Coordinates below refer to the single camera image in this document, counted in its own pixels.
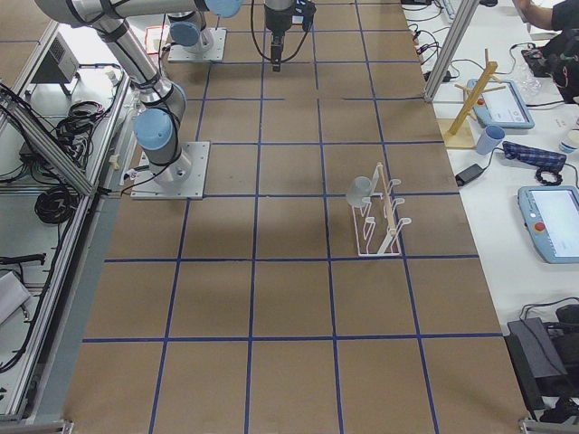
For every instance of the lower blue teach pendant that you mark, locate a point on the lower blue teach pendant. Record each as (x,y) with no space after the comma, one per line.
(550,214)

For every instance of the blue teach pendant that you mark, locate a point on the blue teach pendant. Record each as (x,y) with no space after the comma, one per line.
(502,105)
(550,214)

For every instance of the white wire cup rack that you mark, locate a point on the white wire cup rack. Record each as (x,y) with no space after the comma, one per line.
(376,227)

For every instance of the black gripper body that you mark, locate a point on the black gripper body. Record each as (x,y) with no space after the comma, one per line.
(276,18)

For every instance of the black power adapter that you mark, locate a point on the black power adapter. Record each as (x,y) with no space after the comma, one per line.
(468,174)

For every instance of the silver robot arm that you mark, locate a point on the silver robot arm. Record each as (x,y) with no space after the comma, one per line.
(189,30)
(156,128)

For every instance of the aluminium frame post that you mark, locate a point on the aluminium frame post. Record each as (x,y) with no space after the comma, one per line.
(462,19)

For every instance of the blue plaid cloth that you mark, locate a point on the blue plaid cloth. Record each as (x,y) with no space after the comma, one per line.
(540,158)

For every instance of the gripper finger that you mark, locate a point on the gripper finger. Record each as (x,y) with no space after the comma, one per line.
(278,57)
(274,57)

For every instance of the upper blue teach pendant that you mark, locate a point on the upper blue teach pendant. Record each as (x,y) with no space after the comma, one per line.
(502,105)

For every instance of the grey control box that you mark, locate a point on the grey control box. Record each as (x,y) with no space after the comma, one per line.
(58,66)

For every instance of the person in black shirt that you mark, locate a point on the person in black shirt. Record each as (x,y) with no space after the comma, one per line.
(561,52)

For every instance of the wooden mug tree stand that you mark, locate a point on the wooden mug tree stand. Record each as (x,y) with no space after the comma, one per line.
(454,134)

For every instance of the blue cup on side table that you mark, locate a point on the blue cup on side table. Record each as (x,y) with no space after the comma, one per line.
(489,139)

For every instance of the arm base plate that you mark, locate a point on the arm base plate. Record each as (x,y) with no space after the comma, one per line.
(184,179)
(178,54)

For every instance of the small white blue cup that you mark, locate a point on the small white blue cup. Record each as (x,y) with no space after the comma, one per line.
(570,142)

